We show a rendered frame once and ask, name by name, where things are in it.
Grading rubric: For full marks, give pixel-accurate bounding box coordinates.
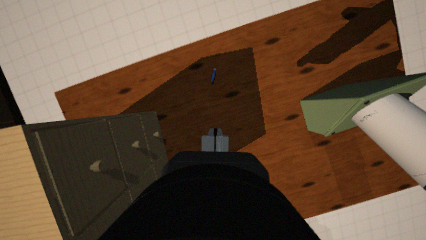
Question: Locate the dark olive drawer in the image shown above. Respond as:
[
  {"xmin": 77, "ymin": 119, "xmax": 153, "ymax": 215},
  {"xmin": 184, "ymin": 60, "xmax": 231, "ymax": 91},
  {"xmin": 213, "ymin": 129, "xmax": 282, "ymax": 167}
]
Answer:
[
  {"xmin": 128, "ymin": 167, "xmax": 155, "ymax": 203},
  {"xmin": 152, "ymin": 153, "xmax": 168, "ymax": 180},
  {"xmin": 108, "ymin": 116, "xmax": 150, "ymax": 184},
  {"xmin": 75, "ymin": 192, "xmax": 130, "ymax": 240},
  {"xmin": 32, "ymin": 121, "xmax": 125, "ymax": 236},
  {"xmin": 139, "ymin": 113, "xmax": 165, "ymax": 162}
]

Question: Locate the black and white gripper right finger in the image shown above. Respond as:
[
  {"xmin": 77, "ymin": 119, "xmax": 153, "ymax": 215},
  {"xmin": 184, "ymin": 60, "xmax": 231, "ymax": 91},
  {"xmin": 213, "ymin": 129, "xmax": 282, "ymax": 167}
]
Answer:
[{"xmin": 215, "ymin": 128, "xmax": 229, "ymax": 152}]

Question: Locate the tan wooden chest of drawers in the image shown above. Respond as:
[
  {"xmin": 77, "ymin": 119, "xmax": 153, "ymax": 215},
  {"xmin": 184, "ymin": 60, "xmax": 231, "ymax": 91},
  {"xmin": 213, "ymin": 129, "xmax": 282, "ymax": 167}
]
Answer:
[{"xmin": 0, "ymin": 111, "xmax": 167, "ymax": 240}]

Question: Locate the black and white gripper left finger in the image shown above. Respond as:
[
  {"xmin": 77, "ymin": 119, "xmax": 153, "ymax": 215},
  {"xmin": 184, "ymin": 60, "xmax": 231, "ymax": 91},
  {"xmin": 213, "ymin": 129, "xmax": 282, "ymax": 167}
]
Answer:
[{"xmin": 201, "ymin": 128, "xmax": 216, "ymax": 152}]

